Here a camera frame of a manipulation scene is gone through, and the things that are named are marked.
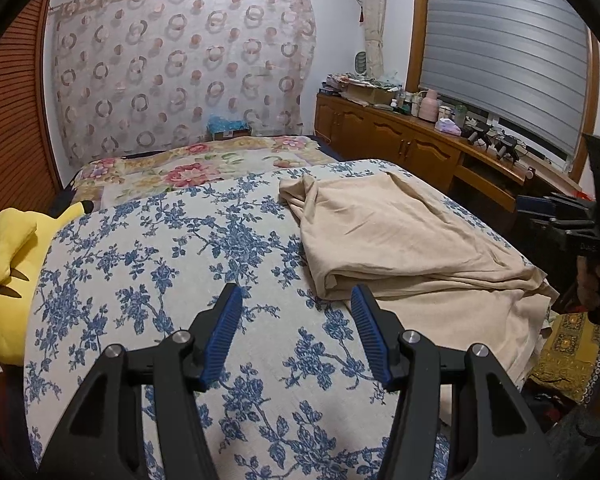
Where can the wooden slatted wardrobe door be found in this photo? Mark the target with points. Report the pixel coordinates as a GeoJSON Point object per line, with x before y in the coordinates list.
{"type": "Point", "coordinates": [15, 110]}

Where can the gold patterned cloth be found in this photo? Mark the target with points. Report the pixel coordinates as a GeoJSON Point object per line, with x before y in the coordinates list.
{"type": "Point", "coordinates": [565, 355]}

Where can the blue plastic bag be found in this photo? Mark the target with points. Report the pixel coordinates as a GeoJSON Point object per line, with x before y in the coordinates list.
{"type": "Point", "coordinates": [225, 124]}

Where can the grey window blind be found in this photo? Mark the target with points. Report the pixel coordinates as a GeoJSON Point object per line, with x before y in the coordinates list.
{"type": "Point", "coordinates": [505, 50]}

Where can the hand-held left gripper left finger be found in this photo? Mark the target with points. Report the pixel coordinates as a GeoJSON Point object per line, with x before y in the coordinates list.
{"type": "Point", "coordinates": [225, 330]}

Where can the black device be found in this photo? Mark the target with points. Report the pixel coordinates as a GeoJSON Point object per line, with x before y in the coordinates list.
{"type": "Point", "coordinates": [507, 150]}
{"type": "Point", "coordinates": [476, 136]}

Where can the pink tumbler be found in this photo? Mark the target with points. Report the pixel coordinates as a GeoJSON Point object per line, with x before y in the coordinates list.
{"type": "Point", "coordinates": [428, 106]}

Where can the glass jar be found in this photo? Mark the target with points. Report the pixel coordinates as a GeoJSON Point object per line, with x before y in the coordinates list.
{"type": "Point", "coordinates": [460, 116]}

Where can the white bottle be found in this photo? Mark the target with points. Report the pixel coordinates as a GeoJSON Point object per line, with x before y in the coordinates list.
{"type": "Point", "coordinates": [415, 105]}

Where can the blue floral blanket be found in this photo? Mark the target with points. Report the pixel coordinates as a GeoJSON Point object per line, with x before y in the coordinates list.
{"type": "Point", "coordinates": [130, 285]}

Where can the wooden window frame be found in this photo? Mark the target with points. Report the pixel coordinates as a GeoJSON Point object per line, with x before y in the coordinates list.
{"type": "Point", "coordinates": [414, 35]}

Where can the lilac pouch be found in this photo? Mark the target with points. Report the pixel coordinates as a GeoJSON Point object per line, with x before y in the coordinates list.
{"type": "Point", "coordinates": [448, 126]}

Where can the red tassel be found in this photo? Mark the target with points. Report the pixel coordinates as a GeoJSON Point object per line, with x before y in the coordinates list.
{"type": "Point", "coordinates": [362, 14]}

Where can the cream tied curtain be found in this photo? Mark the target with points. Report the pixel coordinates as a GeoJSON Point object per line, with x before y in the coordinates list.
{"type": "Point", "coordinates": [374, 20]}

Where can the wooden cabinet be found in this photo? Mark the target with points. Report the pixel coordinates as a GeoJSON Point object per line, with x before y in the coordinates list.
{"type": "Point", "coordinates": [380, 130]}

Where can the person's right hand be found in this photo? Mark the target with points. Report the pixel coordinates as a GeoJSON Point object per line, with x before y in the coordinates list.
{"type": "Point", "coordinates": [590, 285]}

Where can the pink floral quilt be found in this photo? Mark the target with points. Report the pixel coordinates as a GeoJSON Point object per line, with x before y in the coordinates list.
{"type": "Point", "coordinates": [190, 175]}

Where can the pile of folded cloths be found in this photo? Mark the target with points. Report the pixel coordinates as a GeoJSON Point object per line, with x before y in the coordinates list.
{"type": "Point", "coordinates": [342, 82]}

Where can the cardboard box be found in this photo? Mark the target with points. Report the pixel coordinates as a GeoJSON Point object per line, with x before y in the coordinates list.
{"type": "Point", "coordinates": [367, 94]}

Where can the yellow plush toy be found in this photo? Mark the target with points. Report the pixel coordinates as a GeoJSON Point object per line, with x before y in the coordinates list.
{"type": "Point", "coordinates": [10, 240]}

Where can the beige printed t-shirt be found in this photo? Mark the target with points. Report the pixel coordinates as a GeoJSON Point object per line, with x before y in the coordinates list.
{"type": "Point", "coordinates": [405, 230]}

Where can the small desk fan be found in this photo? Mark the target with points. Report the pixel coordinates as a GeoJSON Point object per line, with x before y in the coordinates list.
{"type": "Point", "coordinates": [361, 64]}

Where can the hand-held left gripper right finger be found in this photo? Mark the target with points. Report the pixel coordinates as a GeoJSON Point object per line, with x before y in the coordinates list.
{"type": "Point", "coordinates": [367, 330]}

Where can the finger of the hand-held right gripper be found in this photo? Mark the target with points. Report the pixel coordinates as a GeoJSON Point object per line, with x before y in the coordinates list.
{"type": "Point", "coordinates": [565, 237]}
{"type": "Point", "coordinates": [537, 206]}

